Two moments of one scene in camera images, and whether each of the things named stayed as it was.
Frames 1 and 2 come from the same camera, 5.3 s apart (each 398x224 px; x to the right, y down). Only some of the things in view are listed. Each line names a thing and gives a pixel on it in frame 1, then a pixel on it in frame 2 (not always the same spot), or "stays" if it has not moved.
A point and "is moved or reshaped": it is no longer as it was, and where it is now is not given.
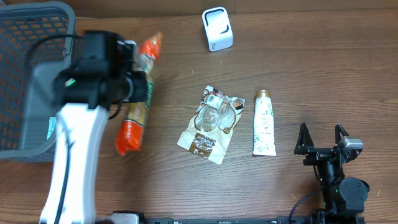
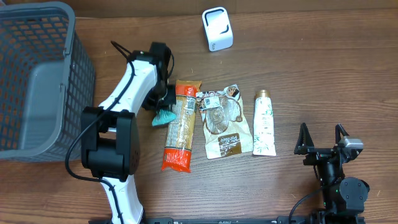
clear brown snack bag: [215, 119] is moved or reshaped
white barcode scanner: [217, 28] stays
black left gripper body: [137, 90] -> [160, 101]
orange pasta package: [129, 137] is moved or reshaped
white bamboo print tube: [264, 140] stays
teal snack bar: [51, 124] -> [163, 117]
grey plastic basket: [37, 42] stays
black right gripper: [321, 150] stays
